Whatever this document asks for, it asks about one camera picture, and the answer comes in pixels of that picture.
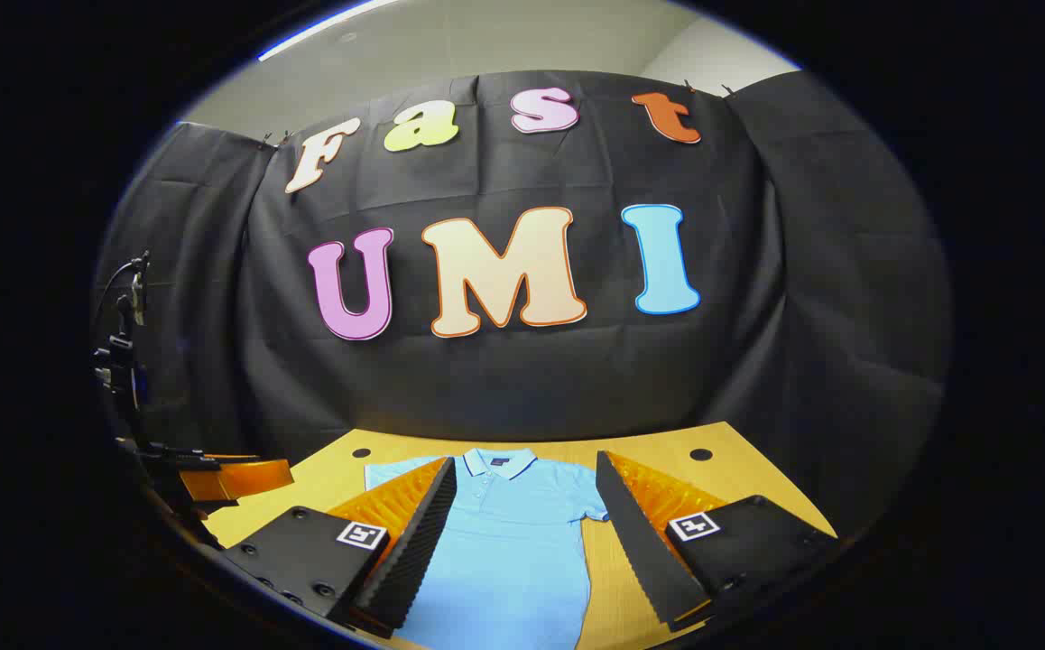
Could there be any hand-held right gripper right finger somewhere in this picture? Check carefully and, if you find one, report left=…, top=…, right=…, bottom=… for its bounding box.
left=595, top=450, right=844, bottom=633

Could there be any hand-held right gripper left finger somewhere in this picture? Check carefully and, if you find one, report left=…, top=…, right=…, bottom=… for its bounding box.
left=216, top=456, right=458, bottom=640

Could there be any light blue polo T-shirt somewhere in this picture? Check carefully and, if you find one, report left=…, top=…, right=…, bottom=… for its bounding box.
left=365, top=447, right=611, bottom=650

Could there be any black backdrop cloth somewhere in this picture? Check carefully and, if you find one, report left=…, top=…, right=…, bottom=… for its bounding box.
left=89, top=70, right=952, bottom=534

